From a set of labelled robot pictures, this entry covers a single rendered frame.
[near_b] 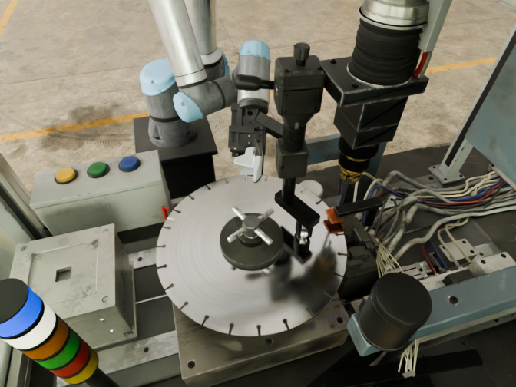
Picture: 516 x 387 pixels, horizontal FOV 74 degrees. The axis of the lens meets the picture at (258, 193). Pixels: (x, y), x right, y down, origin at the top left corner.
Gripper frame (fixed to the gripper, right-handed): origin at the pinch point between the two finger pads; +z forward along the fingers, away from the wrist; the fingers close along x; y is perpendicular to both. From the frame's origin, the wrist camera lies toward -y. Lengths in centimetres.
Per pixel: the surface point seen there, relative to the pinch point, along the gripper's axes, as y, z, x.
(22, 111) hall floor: 182, -84, -154
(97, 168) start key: 37.5, -4.1, 0.8
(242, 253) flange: 1.8, 14.2, 17.8
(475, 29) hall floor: -204, -217, -249
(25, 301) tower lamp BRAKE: 19, 19, 45
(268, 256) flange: -2.5, 14.6, 17.8
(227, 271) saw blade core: 4.1, 17.1, 18.4
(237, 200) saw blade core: 3.8, 4.1, 10.2
